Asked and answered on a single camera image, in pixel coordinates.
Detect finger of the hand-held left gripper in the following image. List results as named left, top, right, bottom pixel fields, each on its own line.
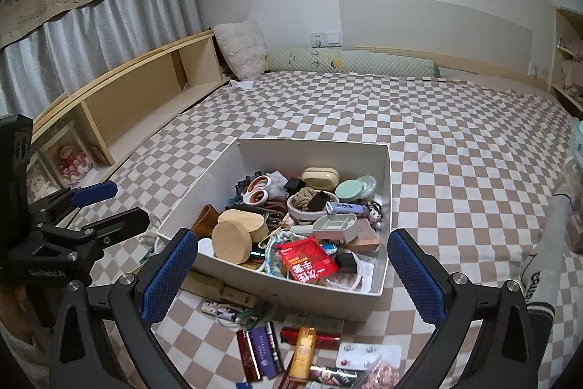
left=30, top=182, right=118, bottom=226
left=36, top=208, right=151, bottom=253

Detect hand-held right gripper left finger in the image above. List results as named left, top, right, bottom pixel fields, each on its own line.
left=48, top=229, right=201, bottom=389

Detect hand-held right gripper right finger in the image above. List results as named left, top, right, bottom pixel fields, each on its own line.
left=386, top=229, right=540, bottom=389

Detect round wooden box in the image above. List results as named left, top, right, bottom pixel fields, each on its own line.
left=212, top=220, right=253, bottom=264

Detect red foil packet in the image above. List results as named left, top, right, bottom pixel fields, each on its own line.
left=277, top=236, right=341, bottom=284

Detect white cardboard box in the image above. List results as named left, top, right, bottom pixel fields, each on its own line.
left=156, top=137, right=393, bottom=322

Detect orange and white scissors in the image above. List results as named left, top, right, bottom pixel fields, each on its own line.
left=239, top=177, right=271, bottom=205

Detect person's left forearm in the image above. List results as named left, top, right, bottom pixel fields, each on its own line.
left=0, top=284, right=51, bottom=372

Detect round plastic container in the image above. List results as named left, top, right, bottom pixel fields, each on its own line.
left=334, top=175, right=378, bottom=203

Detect display case with white figures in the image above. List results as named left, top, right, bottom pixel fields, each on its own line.
left=25, top=161, right=62, bottom=205

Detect tan wooden block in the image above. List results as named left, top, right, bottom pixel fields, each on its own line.
left=181, top=271, right=225, bottom=299

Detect display case with red doll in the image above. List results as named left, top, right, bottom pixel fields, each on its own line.
left=39, top=122, right=98, bottom=189

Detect white cartoon print pouch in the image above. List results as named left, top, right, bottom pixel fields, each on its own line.
left=200, top=298, right=242, bottom=323

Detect brown wooden block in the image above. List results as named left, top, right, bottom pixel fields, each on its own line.
left=341, top=218, right=381, bottom=253

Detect brown leather pouch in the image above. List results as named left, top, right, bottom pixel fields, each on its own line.
left=190, top=203, right=222, bottom=238

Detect small tan wooden box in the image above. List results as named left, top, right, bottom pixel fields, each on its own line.
left=221, top=285, right=258, bottom=308

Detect small black case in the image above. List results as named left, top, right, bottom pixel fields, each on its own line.
left=334, top=251, right=360, bottom=275

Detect green clip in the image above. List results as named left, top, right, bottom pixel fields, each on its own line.
left=237, top=304, right=274, bottom=326

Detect white panel with round buttons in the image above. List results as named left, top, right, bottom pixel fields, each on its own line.
left=334, top=342, right=402, bottom=372

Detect grey plastic tray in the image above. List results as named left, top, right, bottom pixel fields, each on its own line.
left=289, top=213, right=358, bottom=244

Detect wooden bedside shelf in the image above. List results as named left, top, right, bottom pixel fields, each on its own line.
left=27, top=29, right=228, bottom=189

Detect clear bag of pink beads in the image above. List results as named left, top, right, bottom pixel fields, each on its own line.
left=364, top=359, right=404, bottom=389

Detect dark red lighter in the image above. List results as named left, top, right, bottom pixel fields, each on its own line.
left=236, top=330, right=257, bottom=383

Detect glossy red lighter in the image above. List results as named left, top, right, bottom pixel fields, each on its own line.
left=279, top=326, right=341, bottom=350

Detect olive green packet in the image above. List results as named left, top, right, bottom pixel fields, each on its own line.
left=285, top=311, right=343, bottom=331

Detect black hair clip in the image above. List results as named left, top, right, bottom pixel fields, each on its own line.
left=234, top=175, right=256, bottom=198

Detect purple lighter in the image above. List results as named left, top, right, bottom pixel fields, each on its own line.
left=250, top=325, right=284, bottom=381

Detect black striped lighter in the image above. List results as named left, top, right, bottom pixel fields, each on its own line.
left=265, top=322, right=285, bottom=374

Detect black cartoon print lighter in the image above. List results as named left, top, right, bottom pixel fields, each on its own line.
left=310, top=365, right=369, bottom=389

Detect person's socked leg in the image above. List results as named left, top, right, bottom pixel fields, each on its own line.
left=519, top=183, right=577, bottom=326

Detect beige earbud case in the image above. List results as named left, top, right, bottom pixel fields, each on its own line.
left=301, top=167, right=340, bottom=190

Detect checkered bed sheet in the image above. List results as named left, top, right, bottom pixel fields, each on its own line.
left=86, top=70, right=583, bottom=389

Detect white crumpled cloth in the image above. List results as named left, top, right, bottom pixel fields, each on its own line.
left=262, top=170, right=290, bottom=194

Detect yellow orange lighter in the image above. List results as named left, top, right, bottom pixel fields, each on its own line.
left=288, top=326, right=317, bottom=385

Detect grey curtain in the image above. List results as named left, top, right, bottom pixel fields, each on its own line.
left=0, top=0, right=203, bottom=116

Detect white fluffy pillow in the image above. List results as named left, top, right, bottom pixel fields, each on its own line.
left=213, top=21, right=269, bottom=82

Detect long green bolster pillow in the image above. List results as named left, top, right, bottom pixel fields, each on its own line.
left=264, top=47, right=442, bottom=79

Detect white bowl with woven rope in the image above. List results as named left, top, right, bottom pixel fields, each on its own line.
left=287, top=187, right=335, bottom=226

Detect white wall socket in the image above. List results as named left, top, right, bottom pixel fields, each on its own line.
left=310, top=31, right=341, bottom=49

